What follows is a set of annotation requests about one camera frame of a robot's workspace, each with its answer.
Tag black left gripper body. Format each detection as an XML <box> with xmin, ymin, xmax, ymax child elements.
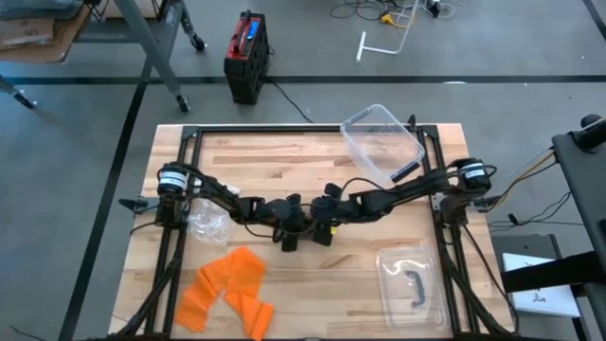
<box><xmin>276</xmin><ymin>191</ymin><xmax>310</xmax><ymax>253</ymax></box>

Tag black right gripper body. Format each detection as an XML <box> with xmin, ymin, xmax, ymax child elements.
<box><xmin>311</xmin><ymin>182</ymin><xmax>357</xmax><ymax>248</ymax></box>

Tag clear plastic box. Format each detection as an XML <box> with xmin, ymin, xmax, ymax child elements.
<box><xmin>339</xmin><ymin>103</ymin><xmax>426</xmax><ymax>187</ymax></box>

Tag clear plastic lid black handle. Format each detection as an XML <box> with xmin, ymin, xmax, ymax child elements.
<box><xmin>376</xmin><ymin>244</ymin><xmax>451</xmax><ymax>332</ymax></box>

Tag orange elastic bandage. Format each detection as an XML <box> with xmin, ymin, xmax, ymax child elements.
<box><xmin>173</xmin><ymin>245</ymin><xmax>276</xmax><ymax>341</ymax></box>

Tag crumpled clear plastic bag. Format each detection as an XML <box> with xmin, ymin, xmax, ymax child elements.
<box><xmin>187</xmin><ymin>184</ymin><xmax>238</xmax><ymax>247</ymax></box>

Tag red black power station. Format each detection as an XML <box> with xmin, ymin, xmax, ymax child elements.
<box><xmin>223</xmin><ymin>9</ymin><xmax>273</xmax><ymax>106</ymax></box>

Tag black table clamp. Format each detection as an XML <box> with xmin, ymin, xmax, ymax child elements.
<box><xmin>117</xmin><ymin>197</ymin><xmax>161</xmax><ymax>215</ymax></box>

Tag white T-shaped pipe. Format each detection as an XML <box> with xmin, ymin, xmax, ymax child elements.
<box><xmin>355</xmin><ymin>0</ymin><xmax>421</xmax><ymax>63</ymax></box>

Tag grey flat case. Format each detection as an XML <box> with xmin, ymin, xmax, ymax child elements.
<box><xmin>490</xmin><ymin>233</ymin><xmax>564</xmax><ymax>266</ymax></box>

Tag white paper sheet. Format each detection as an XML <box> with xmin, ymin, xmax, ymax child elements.
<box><xmin>501</xmin><ymin>252</ymin><xmax>581</xmax><ymax>318</ymax></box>

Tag grey black equipment stand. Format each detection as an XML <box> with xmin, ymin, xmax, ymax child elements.
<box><xmin>500</xmin><ymin>113</ymin><xmax>606</xmax><ymax>341</ymax></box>

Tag grey table leg with caster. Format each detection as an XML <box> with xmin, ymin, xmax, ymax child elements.
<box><xmin>0</xmin><ymin>75</ymin><xmax>38</xmax><ymax>111</ymax></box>

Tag brown cardboard box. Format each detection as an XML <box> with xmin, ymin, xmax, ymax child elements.
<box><xmin>0</xmin><ymin>4</ymin><xmax>92</xmax><ymax>65</ymax></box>

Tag grey plastic sheet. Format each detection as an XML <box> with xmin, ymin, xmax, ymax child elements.
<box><xmin>0</xmin><ymin>0</ymin><xmax>85</xmax><ymax>21</ymax></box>

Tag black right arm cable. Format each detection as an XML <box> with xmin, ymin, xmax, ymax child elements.
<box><xmin>340</xmin><ymin>176</ymin><xmax>390</xmax><ymax>199</ymax></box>

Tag black power station cable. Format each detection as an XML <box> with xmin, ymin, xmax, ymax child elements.
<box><xmin>265</xmin><ymin>78</ymin><xmax>314</xmax><ymax>124</ymax></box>

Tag black aluminium rig frame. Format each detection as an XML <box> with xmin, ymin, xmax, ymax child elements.
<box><xmin>111</xmin><ymin>122</ymin><xmax>520</xmax><ymax>341</ymax></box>

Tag black floor cable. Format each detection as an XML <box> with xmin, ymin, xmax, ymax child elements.
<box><xmin>487</xmin><ymin>188</ymin><xmax>586</xmax><ymax>233</ymax></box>

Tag tangled floor cables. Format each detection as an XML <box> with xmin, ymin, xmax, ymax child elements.
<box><xmin>328</xmin><ymin>0</ymin><xmax>468</xmax><ymax>30</ymax></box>

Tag grey metal table frame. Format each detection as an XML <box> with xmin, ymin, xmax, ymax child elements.
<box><xmin>70</xmin><ymin>0</ymin><xmax>209</xmax><ymax>115</ymax></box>

